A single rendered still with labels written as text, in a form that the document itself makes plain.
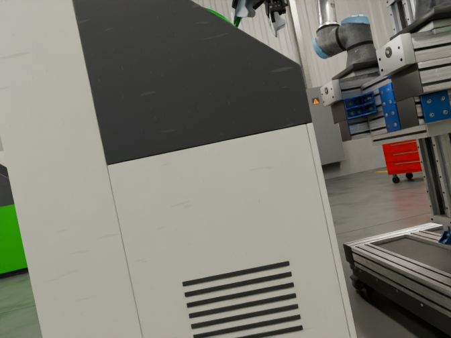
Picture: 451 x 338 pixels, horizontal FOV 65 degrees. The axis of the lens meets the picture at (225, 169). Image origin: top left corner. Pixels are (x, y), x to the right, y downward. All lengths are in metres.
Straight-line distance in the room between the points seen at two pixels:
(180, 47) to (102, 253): 0.61
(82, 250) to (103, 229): 0.08
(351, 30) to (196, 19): 0.89
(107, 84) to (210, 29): 0.32
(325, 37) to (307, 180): 0.98
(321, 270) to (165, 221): 0.45
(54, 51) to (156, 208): 0.52
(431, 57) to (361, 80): 0.50
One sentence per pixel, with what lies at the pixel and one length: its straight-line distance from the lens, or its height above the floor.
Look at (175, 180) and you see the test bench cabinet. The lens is 0.98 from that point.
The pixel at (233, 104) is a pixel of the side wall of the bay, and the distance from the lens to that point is 0.98.
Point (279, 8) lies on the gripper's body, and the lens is 1.55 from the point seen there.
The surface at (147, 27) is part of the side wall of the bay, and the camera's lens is 1.07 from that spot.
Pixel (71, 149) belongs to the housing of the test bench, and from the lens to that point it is 1.07.
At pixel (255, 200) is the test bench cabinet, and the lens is 0.97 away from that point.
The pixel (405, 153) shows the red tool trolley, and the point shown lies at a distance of 5.41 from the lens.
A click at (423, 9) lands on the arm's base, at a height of 1.07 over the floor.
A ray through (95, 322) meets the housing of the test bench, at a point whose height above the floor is 0.37.
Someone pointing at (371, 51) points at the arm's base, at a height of 1.08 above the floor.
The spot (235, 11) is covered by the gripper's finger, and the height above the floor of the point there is 1.21.
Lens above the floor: 0.72
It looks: level
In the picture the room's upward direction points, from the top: 12 degrees counter-clockwise
